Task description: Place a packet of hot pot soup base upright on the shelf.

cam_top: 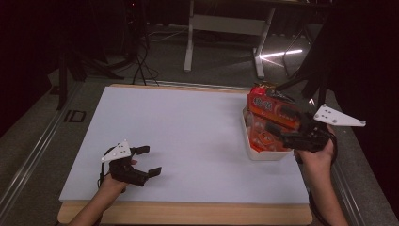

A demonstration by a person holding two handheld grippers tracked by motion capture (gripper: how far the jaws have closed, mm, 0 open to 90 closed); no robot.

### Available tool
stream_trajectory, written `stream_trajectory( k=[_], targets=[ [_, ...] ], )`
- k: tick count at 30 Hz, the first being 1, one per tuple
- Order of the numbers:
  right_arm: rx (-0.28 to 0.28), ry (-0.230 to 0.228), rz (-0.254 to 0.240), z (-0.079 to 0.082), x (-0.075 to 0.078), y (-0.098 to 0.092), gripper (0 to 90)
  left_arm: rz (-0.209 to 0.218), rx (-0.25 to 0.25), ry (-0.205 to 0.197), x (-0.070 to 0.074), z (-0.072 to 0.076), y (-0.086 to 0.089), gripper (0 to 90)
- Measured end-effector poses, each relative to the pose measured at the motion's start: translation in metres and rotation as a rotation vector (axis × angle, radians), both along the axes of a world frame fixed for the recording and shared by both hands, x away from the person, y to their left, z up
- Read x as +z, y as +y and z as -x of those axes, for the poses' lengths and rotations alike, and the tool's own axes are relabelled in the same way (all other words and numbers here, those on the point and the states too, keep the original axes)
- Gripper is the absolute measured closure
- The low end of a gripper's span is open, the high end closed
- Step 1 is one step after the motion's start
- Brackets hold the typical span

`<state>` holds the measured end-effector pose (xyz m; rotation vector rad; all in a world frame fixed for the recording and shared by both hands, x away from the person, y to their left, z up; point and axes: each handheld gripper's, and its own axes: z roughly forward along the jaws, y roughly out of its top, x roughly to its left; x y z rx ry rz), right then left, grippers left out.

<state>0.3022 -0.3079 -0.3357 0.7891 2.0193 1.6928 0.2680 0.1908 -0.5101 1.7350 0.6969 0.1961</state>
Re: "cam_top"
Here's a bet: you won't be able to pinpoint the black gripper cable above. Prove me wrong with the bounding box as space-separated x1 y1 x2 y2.
308 131 339 226
97 146 115 190

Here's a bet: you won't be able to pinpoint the white metal table frame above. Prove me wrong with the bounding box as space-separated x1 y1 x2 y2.
183 0 277 80

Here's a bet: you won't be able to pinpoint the person's right hand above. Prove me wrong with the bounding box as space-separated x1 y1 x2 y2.
293 125 337 180

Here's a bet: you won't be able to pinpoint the person's left hand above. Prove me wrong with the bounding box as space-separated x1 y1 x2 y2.
99 158 139 196

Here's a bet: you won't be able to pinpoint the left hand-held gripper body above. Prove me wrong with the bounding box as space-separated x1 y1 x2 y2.
100 139 151 187

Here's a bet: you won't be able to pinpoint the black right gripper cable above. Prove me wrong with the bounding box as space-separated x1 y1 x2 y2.
308 131 339 226

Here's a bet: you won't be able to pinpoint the black floor cables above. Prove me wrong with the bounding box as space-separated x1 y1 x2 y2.
131 40 160 87

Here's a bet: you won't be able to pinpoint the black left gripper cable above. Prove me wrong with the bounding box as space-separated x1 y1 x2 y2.
97 146 115 190

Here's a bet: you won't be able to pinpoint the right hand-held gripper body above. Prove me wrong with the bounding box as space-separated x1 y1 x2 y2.
281 104 367 154

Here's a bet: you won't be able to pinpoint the metal floor rail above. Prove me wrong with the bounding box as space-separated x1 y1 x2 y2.
309 100 366 226
0 81 84 215

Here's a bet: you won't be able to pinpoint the black metal stand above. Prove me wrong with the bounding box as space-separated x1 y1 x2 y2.
276 15 333 109
56 50 125 111

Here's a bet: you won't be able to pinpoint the white table board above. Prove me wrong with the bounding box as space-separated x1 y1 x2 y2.
58 86 311 205

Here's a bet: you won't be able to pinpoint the white plastic container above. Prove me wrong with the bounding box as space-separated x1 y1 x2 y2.
240 106 295 162

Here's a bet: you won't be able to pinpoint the orange clear seasoning packet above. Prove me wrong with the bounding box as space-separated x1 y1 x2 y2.
245 86 302 153

